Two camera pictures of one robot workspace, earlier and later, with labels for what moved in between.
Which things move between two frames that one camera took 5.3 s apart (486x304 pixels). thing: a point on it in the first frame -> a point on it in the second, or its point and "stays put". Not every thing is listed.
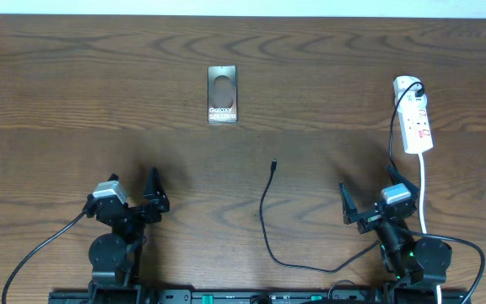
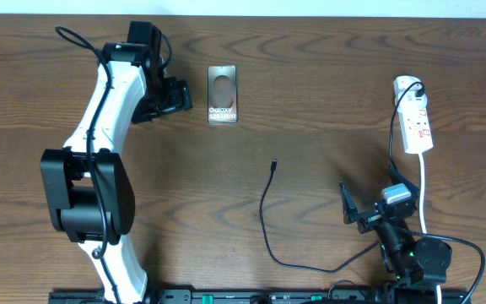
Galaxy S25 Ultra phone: x=223 y=95 stays put
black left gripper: x=154 y=209 -> x=180 y=100
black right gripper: x=368 y=219 stays put
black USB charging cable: x=421 y=89 stays put
